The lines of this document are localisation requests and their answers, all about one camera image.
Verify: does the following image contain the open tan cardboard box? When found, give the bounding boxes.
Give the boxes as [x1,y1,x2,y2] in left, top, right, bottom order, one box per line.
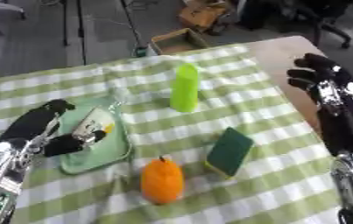
[148,27,210,56]

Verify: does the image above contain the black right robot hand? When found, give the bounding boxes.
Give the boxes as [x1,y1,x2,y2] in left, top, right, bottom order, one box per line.
[285,52,353,158]

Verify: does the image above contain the brown cardboard box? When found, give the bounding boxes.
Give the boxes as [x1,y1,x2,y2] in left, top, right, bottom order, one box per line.
[177,0,233,31]

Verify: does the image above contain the black office chair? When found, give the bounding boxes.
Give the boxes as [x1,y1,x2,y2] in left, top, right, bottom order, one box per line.
[238,0,353,50]

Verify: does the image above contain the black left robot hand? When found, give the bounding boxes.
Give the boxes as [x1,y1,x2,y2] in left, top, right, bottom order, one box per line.
[0,98,109,158]

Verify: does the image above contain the white printed packet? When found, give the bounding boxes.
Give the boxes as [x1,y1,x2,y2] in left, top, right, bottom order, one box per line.
[70,107,118,144]

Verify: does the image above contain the pale green tray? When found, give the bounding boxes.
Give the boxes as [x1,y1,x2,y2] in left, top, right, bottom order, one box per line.
[56,97,135,176]

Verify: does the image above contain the dark green sponge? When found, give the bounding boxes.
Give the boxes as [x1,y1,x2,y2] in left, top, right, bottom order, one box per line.
[203,126,256,179]

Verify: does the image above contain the orange toy fruit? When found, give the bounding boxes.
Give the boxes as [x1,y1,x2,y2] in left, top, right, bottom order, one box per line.
[139,156,187,206]

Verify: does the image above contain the black tripod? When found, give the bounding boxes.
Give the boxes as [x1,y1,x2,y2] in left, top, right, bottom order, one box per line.
[60,0,89,67]

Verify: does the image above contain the bright green cylinder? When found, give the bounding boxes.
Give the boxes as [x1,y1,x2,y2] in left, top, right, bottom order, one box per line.
[168,62,202,114]

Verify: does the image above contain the black cable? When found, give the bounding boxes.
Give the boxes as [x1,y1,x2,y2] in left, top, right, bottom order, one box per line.
[117,0,151,58]

